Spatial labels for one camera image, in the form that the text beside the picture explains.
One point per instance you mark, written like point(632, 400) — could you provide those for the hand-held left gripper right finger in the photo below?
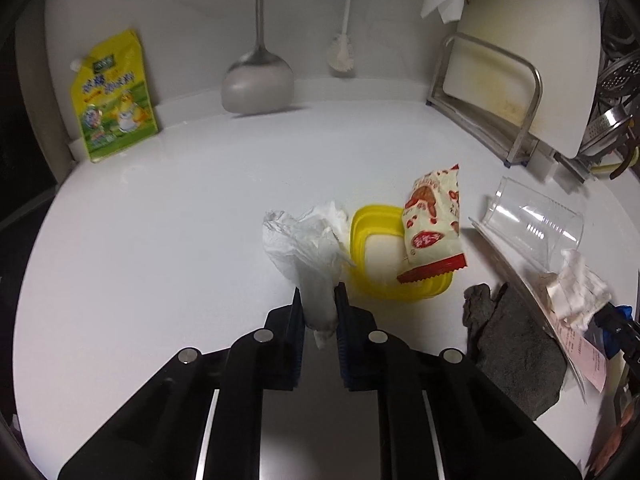
point(342, 360)

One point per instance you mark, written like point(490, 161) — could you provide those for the white paper receipt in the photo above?
point(585, 360)

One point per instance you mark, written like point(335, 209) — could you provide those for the dark grey cloth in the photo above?
point(515, 355)

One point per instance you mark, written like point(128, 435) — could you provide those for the small metal strainer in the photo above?
point(607, 127)

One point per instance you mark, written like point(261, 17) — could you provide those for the clear plastic cup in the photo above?
point(530, 225)

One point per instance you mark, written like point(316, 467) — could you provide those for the white cutting board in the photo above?
point(550, 60)

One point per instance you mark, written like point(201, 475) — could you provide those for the yellow plastic container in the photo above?
point(360, 230)

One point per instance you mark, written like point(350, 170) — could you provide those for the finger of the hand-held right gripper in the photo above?
point(622, 327)

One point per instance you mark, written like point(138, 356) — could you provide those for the clear plastic bag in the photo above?
point(535, 282)

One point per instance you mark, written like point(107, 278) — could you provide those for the metal spatula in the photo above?
point(257, 85)

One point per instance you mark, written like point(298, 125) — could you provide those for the white tissue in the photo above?
point(300, 250)

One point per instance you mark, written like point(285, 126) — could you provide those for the crumpled dirty tissue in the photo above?
point(575, 285)

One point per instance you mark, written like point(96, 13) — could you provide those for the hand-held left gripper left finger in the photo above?
point(299, 350)

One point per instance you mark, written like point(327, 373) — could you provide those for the red and white snack wrapper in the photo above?
point(430, 230)

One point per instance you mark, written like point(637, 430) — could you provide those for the yellow and brown utensil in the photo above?
point(627, 160)

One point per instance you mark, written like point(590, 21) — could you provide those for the metal cutting board rack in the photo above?
point(480, 122)

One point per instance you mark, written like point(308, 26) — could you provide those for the yellow seasoning pouch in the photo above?
point(115, 100)

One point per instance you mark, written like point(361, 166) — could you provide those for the white bottle brush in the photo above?
point(341, 55)

